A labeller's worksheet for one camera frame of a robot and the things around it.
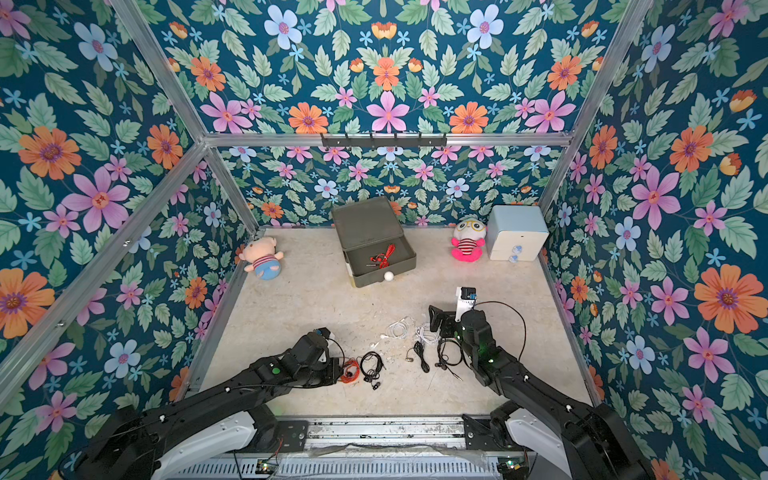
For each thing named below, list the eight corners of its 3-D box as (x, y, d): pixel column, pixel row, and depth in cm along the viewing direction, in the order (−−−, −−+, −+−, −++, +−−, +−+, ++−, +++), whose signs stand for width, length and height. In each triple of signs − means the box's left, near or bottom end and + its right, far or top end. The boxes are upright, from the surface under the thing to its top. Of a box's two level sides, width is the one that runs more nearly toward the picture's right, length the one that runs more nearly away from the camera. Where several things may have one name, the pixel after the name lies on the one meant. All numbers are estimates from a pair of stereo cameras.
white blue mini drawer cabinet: (487, 263, 111) (497, 234, 99) (478, 223, 125) (486, 193, 113) (535, 263, 111) (551, 234, 99) (521, 223, 125) (534, 193, 113)
